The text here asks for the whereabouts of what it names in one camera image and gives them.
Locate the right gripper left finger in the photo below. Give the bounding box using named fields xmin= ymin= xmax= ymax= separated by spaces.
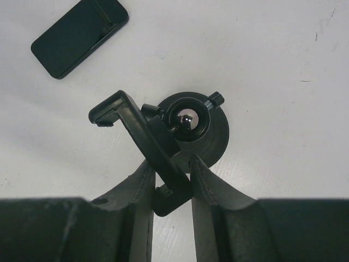
xmin=1 ymin=162 xmax=155 ymax=261

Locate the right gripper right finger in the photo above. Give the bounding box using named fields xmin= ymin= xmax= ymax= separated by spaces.
xmin=190 ymin=156 xmax=348 ymax=261

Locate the black phone stand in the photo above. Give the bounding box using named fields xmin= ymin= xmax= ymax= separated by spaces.
xmin=88 ymin=90 xmax=230 ymax=217

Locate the black smartphone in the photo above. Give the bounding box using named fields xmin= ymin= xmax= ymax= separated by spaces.
xmin=31 ymin=0 xmax=129 ymax=80

